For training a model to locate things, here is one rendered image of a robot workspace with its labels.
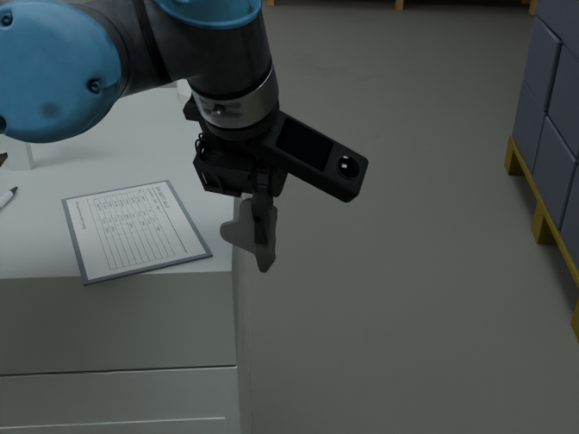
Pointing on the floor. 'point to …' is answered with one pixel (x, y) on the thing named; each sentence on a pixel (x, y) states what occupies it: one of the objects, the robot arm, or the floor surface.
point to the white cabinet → (134, 396)
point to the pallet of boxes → (551, 131)
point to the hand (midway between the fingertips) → (289, 216)
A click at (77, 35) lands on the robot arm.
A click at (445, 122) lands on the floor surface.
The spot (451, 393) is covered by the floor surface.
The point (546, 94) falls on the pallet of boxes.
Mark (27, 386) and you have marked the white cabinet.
